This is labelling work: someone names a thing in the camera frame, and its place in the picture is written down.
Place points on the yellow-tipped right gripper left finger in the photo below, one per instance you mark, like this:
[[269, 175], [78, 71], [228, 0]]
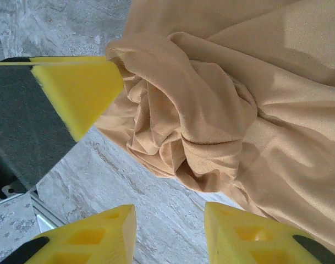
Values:
[[87, 242]]

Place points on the aluminium side rail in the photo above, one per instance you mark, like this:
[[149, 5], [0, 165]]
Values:
[[46, 210]]

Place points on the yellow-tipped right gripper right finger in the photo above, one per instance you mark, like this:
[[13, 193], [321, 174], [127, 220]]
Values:
[[252, 242]]

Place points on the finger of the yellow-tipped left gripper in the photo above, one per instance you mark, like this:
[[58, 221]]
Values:
[[60, 60], [46, 110]]

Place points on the orange t-shirt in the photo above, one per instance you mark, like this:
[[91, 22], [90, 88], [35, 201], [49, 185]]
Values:
[[238, 110]]

